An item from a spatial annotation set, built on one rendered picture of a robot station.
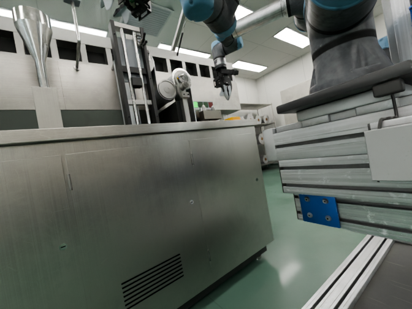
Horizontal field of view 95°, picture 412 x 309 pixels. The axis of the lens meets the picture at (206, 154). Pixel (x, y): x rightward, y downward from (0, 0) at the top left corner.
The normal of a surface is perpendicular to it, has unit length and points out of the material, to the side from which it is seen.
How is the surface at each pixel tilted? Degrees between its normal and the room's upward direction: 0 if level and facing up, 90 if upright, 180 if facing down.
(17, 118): 90
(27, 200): 90
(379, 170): 90
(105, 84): 90
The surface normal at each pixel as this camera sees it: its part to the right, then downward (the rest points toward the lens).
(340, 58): -0.71, -0.18
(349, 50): -0.51, -0.21
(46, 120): 0.59, -0.10
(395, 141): -0.82, 0.14
